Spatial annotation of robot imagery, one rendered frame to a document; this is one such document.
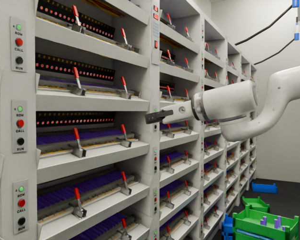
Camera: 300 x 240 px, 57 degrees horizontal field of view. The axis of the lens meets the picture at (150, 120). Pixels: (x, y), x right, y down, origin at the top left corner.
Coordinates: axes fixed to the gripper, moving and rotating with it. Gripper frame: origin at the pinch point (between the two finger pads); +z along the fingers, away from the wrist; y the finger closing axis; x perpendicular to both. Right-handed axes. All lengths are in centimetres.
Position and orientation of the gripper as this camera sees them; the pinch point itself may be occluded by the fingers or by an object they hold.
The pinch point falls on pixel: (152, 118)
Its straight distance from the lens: 88.3
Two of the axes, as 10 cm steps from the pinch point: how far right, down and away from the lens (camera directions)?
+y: 4.7, -0.3, 8.8
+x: -1.8, -9.8, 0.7
